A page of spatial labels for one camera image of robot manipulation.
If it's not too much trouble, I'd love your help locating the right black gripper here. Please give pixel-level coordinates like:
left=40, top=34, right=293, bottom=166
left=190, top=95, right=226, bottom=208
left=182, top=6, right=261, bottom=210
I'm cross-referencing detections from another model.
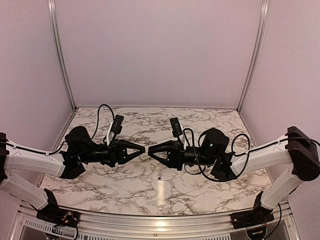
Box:
left=148, top=139, right=217, bottom=171

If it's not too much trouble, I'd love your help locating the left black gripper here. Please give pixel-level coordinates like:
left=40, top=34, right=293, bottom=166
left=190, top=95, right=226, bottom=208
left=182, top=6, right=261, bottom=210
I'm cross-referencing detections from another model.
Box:
left=78, top=138, right=146, bottom=168

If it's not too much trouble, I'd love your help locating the white remote control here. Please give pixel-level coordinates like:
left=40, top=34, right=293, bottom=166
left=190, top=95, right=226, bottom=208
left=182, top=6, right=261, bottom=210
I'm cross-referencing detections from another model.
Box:
left=139, top=154, right=150, bottom=162

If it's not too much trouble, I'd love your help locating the white battery cover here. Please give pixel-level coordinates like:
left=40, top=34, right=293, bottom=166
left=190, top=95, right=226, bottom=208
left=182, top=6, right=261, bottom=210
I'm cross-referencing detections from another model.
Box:
left=157, top=168, right=164, bottom=181

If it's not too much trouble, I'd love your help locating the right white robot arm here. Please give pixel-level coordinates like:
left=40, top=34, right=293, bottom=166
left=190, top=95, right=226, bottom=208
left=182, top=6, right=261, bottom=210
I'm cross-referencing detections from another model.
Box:
left=148, top=126, right=320, bottom=224

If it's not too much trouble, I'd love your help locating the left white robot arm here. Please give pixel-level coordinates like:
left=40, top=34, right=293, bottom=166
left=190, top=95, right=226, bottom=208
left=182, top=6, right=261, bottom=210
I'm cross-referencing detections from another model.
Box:
left=0, top=126, right=145, bottom=223

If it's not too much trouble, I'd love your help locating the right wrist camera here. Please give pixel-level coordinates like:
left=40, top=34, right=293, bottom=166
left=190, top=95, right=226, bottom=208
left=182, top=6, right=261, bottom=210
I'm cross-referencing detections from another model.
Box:
left=169, top=117, right=186, bottom=148

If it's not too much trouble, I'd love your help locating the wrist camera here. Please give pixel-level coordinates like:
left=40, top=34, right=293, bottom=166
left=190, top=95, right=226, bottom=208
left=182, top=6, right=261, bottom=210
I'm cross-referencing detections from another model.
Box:
left=169, top=117, right=186, bottom=148
left=103, top=115, right=124, bottom=145

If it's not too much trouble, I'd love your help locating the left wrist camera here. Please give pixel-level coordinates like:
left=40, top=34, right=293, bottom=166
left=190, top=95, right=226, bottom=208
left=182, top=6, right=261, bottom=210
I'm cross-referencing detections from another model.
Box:
left=103, top=115, right=124, bottom=145

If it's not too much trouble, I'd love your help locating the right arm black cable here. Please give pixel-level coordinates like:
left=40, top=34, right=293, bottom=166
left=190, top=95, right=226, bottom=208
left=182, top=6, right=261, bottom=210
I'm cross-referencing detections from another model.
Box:
left=182, top=127, right=255, bottom=182

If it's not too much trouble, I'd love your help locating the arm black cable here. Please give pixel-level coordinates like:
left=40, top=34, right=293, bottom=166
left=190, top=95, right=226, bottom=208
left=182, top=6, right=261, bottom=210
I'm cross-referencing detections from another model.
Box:
left=182, top=127, right=255, bottom=182
left=49, top=103, right=115, bottom=156

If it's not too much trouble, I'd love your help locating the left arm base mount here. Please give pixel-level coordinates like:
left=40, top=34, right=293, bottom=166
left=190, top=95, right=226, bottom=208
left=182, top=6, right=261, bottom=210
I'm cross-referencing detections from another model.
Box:
left=36, top=209, right=80, bottom=228

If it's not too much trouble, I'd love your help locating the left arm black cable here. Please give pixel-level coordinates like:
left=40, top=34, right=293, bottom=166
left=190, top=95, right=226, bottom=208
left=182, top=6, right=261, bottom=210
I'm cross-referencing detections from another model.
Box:
left=49, top=103, right=115, bottom=156

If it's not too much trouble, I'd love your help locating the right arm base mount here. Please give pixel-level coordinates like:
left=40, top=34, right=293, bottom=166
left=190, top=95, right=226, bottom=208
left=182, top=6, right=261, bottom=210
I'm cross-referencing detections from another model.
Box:
left=230, top=207, right=275, bottom=229

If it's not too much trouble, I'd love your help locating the front aluminium rail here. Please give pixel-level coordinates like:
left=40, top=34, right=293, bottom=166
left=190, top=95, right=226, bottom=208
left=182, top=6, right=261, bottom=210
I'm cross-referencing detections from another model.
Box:
left=14, top=202, right=298, bottom=240

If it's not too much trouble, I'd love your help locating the right aluminium frame post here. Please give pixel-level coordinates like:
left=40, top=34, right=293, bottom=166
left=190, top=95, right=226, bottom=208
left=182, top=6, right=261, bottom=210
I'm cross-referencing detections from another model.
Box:
left=236, top=0, right=270, bottom=115

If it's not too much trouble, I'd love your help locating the aluminium frame post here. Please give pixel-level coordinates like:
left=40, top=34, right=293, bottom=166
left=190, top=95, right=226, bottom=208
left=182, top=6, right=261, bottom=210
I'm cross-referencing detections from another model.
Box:
left=236, top=0, right=270, bottom=115
left=48, top=0, right=77, bottom=112

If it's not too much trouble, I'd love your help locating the left aluminium frame post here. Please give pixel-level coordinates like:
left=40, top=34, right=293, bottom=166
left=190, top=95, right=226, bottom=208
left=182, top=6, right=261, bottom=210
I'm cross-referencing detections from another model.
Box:
left=48, top=0, right=77, bottom=112

